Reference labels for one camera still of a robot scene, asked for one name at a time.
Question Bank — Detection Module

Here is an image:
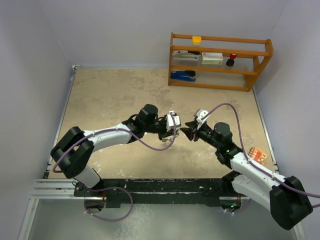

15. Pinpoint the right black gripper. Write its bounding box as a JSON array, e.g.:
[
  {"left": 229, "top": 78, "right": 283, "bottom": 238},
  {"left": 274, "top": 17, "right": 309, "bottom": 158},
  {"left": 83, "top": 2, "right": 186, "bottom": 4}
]
[{"left": 179, "top": 120, "right": 221, "bottom": 150}]

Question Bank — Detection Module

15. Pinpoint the metal keyring with keys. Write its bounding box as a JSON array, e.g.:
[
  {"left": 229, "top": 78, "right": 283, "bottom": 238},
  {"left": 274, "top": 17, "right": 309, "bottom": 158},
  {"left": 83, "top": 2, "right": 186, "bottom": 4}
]
[{"left": 159, "top": 129, "right": 180, "bottom": 143}]

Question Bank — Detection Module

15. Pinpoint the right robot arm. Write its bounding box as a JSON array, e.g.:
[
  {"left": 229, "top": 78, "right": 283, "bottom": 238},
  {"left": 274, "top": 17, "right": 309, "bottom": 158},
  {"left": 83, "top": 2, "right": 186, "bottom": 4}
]
[{"left": 181, "top": 121, "right": 313, "bottom": 230}]

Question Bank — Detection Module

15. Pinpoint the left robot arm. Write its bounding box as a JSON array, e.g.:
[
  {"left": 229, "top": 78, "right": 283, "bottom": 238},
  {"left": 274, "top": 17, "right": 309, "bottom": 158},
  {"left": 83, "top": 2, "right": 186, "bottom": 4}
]
[{"left": 50, "top": 104, "right": 181, "bottom": 196}]

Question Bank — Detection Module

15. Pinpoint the orange key tag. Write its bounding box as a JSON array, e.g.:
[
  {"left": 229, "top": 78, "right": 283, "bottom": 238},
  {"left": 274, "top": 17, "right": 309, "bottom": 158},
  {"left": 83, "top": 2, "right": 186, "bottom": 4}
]
[{"left": 248, "top": 147, "right": 268, "bottom": 166}]

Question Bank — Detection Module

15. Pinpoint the blue stapler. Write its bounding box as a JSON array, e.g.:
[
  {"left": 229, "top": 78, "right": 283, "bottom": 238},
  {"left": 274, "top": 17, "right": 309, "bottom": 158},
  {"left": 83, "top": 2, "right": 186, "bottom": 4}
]
[{"left": 170, "top": 70, "right": 196, "bottom": 82}]

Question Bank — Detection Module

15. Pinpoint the grey stapler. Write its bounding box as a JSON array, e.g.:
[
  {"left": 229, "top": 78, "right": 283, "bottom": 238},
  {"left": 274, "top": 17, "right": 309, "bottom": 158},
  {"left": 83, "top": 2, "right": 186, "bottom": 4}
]
[{"left": 172, "top": 50, "right": 200, "bottom": 62}]

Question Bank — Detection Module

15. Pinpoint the black red bottle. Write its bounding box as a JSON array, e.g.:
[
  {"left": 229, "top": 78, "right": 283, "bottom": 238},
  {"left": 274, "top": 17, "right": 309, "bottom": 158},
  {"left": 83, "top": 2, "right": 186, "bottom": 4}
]
[{"left": 226, "top": 53, "right": 237, "bottom": 67}]

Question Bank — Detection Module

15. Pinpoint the wooden shelf rack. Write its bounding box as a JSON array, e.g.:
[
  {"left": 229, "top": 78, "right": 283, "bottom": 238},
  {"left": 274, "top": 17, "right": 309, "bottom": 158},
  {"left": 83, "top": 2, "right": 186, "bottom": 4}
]
[{"left": 168, "top": 33, "right": 274, "bottom": 92}]

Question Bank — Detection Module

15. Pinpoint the white red box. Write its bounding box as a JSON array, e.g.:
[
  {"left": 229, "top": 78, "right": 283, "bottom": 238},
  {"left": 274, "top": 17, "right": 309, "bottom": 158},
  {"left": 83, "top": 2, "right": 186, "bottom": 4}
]
[{"left": 201, "top": 52, "right": 223, "bottom": 65}]

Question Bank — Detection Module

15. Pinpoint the yellow cap container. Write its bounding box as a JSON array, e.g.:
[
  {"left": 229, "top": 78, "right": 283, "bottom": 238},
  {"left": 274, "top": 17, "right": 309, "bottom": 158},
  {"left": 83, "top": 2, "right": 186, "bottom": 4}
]
[{"left": 191, "top": 36, "right": 202, "bottom": 46}]

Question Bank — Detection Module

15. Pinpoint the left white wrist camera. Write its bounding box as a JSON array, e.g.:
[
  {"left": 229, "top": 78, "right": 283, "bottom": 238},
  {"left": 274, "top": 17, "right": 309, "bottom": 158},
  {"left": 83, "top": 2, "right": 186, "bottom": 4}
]
[{"left": 165, "top": 110, "right": 182, "bottom": 132}]

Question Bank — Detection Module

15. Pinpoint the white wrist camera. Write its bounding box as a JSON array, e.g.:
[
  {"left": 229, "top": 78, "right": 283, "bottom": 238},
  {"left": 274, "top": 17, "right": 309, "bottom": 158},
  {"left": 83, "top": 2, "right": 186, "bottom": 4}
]
[
  {"left": 194, "top": 108, "right": 209, "bottom": 130},
  {"left": 165, "top": 110, "right": 182, "bottom": 132}
]

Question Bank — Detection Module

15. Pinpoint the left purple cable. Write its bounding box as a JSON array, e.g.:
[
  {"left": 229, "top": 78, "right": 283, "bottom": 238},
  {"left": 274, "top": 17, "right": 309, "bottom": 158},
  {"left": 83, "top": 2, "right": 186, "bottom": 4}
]
[{"left": 52, "top": 113, "right": 177, "bottom": 173}]

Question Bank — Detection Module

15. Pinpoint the purple cable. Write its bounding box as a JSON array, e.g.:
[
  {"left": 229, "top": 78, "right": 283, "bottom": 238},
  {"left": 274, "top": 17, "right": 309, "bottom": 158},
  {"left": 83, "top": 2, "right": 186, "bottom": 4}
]
[
  {"left": 202, "top": 102, "right": 320, "bottom": 209},
  {"left": 52, "top": 113, "right": 177, "bottom": 173}
]

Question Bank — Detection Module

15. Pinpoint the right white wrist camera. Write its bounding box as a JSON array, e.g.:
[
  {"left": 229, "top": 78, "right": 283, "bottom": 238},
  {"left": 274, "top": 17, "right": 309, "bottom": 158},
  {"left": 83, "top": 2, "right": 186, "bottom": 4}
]
[{"left": 194, "top": 108, "right": 209, "bottom": 130}]

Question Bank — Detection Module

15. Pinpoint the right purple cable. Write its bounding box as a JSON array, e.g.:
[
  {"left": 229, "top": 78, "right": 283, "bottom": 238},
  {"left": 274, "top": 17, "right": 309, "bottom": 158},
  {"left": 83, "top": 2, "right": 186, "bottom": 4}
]
[{"left": 202, "top": 102, "right": 320, "bottom": 209}]

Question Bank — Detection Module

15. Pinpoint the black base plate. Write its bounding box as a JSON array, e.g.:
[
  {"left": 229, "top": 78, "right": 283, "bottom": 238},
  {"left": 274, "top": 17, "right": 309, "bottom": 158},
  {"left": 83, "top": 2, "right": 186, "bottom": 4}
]
[{"left": 72, "top": 178, "right": 246, "bottom": 210}]

